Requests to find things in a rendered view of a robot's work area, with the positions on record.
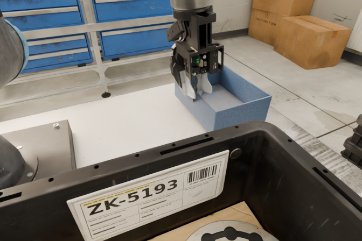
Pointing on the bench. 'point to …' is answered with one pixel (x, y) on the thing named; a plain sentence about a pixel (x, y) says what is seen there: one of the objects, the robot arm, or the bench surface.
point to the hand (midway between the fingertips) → (193, 94)
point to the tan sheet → (181, 234)
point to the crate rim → (9, 198)
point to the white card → (148, 197)
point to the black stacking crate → (232, 186)
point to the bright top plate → (230, 232)
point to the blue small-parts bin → (227, 101)
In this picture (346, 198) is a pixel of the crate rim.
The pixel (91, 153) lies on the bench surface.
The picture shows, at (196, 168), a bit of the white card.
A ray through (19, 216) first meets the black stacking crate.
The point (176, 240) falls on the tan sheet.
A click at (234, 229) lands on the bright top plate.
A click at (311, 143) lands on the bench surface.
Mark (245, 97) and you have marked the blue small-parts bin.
